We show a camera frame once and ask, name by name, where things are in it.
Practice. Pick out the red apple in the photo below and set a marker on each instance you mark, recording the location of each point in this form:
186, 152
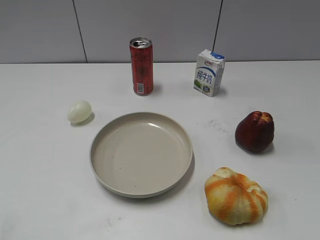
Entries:
255, 132

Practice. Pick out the beige round plate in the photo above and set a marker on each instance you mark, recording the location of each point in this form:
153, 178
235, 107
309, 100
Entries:
141, 155

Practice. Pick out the red drink can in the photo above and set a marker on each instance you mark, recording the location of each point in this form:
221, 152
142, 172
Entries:
141, 53

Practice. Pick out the white milk carton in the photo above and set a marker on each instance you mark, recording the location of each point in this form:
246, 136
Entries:
208, 72

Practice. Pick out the white egg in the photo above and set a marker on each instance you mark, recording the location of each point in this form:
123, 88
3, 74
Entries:
79, 112

